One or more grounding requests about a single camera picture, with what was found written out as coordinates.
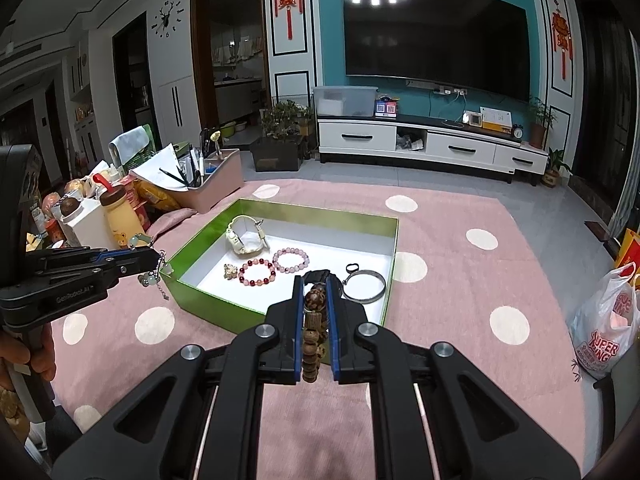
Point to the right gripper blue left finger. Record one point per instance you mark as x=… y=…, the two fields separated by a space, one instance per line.
x=283 y=357

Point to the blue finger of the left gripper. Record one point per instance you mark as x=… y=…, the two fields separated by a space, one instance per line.
x=121 y=256
x=147 y=261

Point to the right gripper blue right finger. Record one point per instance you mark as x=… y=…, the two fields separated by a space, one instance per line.
x=349 y=361

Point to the black band wristwatch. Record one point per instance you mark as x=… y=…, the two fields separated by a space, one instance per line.
x=363 y=285

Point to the cream white wristwatch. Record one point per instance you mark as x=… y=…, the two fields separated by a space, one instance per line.
x=246 y=236

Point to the person's left hand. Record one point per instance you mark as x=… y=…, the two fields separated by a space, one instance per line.
x=13 y=351

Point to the white cardboard box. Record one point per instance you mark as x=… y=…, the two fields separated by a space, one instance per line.
x=87 y=226

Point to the yellow bear drink bottle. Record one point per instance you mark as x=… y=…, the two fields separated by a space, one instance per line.
x=121 y=217

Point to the green cardboard box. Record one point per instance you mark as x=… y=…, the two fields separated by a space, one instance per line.
x=301 y=239

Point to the small flower brooch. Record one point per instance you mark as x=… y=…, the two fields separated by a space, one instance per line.
x=230 y=271

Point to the yellow snack bag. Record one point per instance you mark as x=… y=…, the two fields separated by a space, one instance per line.
x=156 y=197

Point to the pink polka dot blanket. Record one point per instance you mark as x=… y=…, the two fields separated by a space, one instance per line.
x=434 y=413

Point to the potted green plant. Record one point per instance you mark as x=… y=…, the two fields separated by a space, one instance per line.
x=287 y=138

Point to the pink storage bin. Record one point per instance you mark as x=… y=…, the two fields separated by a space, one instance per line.
x=161 y=171

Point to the white tv cabinet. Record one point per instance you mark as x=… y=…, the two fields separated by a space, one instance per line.
x=431 y=144

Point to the clear plastic storage box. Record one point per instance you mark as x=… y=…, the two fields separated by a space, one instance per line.
x=345 y=101

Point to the small potted plant right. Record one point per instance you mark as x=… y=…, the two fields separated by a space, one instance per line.
x=541 y=118

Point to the white plastic shopping bag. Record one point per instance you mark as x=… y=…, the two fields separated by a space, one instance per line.
x=605 y=326

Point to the large black television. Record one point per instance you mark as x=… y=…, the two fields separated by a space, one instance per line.
x=470 y=44

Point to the black wall clock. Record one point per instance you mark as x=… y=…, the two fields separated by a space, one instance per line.
x=167 y=19

